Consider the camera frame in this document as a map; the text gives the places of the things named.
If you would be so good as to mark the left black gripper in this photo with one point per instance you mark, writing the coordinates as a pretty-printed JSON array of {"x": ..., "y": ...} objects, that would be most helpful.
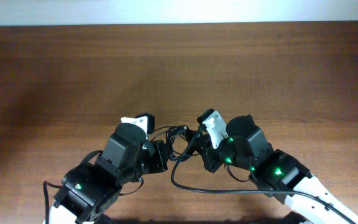
[{"x": 159, "y": 156}]

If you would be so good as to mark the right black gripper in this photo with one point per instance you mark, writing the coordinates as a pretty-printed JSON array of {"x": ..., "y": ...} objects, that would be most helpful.
[{"x": 210, "y": 158}]

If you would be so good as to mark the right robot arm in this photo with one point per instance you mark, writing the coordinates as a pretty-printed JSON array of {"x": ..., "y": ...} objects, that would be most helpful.
[{"x": 241, "y": 143}]

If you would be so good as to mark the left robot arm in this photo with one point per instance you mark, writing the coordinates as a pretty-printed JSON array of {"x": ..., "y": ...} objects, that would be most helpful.
[{"x": 90, "y": 188}]

